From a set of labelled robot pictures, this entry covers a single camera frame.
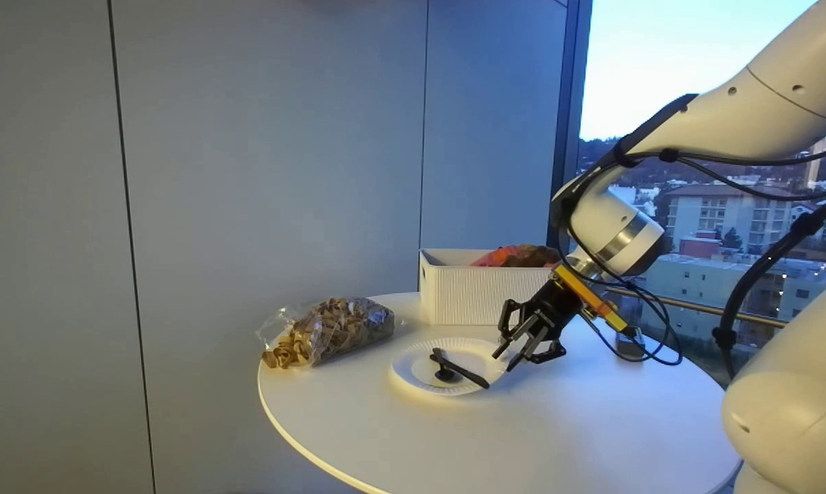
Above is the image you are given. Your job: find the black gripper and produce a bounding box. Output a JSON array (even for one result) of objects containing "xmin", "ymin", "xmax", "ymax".
[{"xmin": 490, "ymin": 276, "xmax": 586, "ymax": 373}]

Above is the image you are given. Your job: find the black plastic fork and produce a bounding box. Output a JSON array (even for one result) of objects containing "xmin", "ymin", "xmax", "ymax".
[{"xmin": 427, "ymin": 346, "xmax": 494, "ymax": 394}]

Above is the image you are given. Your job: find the white disposable plate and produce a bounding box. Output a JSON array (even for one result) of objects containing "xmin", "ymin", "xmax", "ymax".
[{"xmin": 389, "ymin": 336, "xmax": 524, "ymax": 400}]

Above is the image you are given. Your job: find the white rectangular basket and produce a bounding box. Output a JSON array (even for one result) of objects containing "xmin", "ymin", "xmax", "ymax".
[{"xmin": 417, "ymin": 244, "xmax": 571, "ymax": 330}]

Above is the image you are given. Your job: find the purple and red cloth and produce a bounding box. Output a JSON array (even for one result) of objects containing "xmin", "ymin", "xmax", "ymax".
[{"xmin": 472, "ymin": 241, "xmax": 561, "ymax": 273}]

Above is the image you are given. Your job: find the metal window railing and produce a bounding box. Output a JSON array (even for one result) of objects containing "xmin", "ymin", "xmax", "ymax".
[{"xmin": 600, "ymin": 284, "xmax": 791, "ymax": 336}]

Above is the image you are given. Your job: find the clear bag of nuts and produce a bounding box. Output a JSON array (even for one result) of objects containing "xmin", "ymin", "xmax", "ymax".
[{"xmin": 254, "ymin": 295, "xmax": 398, "ymax": 373}]

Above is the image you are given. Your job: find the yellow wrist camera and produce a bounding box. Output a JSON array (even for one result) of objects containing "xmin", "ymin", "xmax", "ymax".
[{"xmin": 552, "ymin": 262, "xmax": 637, "ymax": 336}]

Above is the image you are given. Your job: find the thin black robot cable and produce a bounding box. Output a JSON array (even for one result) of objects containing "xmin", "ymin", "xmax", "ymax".
[{"xmin": 557, "ymin": 90, "xmax": 826, "ymax": 368}]

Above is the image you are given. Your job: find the dark window frame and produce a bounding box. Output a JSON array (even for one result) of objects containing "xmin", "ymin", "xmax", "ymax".
[{"xmin": 545, "ymin": 0, "xmax": 594, "ymax": 269}]

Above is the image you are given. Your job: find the thick black cable hose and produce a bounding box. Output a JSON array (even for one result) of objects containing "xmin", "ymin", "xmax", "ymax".
[{"xmin": 710, "ymin": 182, "xmax": 826, "ymax": 357}]

